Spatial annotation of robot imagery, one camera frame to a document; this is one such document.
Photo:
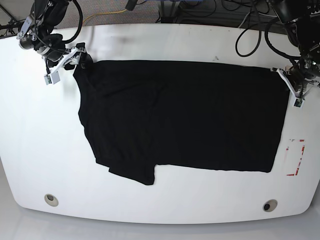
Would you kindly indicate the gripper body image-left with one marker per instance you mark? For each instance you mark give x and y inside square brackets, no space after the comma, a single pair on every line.
[50,46]

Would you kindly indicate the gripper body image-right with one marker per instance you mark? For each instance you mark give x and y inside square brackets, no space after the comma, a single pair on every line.
[303,72]

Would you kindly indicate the black T-shirt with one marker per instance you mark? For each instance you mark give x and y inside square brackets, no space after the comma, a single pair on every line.
[139,114]

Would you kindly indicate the red tape rectangle marking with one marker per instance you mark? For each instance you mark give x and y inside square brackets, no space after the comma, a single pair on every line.
[293,156]

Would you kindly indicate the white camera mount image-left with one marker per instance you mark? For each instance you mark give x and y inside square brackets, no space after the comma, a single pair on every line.
[52,68]

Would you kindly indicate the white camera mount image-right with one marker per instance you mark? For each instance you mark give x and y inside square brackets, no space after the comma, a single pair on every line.
[292,85]

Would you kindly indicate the black cable bundle floor left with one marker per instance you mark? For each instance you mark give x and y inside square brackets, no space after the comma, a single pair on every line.
[13,12]

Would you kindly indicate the right table cable grommet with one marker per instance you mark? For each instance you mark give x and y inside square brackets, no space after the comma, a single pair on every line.
[270,205]

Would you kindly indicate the table cable grommet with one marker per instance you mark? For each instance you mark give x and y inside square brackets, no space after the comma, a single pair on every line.
[51,200]
[270,205]

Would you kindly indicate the left table cable grommet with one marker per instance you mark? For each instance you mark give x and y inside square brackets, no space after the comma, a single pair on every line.
[51,200]

